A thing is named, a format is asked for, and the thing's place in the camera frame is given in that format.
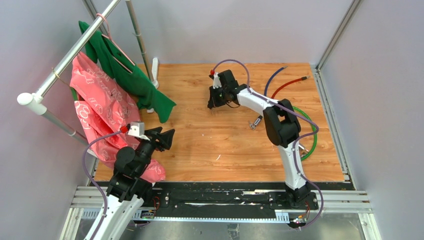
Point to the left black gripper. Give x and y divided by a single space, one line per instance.
165 138

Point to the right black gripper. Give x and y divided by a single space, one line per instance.
213 102

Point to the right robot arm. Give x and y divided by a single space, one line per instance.
282 129

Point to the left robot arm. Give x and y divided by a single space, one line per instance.
127 191

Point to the pink patterned garment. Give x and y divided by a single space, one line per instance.
102 107

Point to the green cloth garment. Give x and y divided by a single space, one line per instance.
128 76

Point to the white metal clothes rack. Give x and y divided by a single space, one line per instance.
33 101

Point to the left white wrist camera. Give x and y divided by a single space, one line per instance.
137 129

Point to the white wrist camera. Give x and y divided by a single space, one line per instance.
137 129
216 83

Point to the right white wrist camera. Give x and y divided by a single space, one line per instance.
216 83

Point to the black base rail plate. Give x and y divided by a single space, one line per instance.
212 201

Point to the red cable lock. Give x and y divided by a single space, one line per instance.
287 84

